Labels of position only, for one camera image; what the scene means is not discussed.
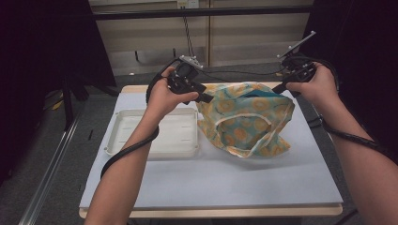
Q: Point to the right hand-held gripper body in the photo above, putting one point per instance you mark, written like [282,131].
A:
[300,70]

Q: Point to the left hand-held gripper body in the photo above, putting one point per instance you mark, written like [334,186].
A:
[181,79]

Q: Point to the fruit print cloth bag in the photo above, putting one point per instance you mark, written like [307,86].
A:
[250,125]

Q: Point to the person's left hand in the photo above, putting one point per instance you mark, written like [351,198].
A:
[162,100]

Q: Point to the person's right hand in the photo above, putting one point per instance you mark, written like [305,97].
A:
[322,87]

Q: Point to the white plastic tray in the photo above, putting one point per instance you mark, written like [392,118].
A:
[181,131]

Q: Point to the black curtain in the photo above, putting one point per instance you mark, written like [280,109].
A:
[37,62]
[369,37]

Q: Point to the black horizontal bar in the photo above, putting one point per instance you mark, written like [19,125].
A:
[140,14]

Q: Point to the pale blue table mat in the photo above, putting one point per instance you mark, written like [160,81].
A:
[219,184]

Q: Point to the black metal stand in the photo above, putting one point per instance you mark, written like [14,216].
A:
[68,106]

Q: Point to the wooden table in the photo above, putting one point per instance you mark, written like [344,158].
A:
[234,213]

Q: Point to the white wall socket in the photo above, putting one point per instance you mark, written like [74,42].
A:
[187,3]

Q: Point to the aluminium floor rail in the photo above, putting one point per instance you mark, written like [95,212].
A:
[47,178]

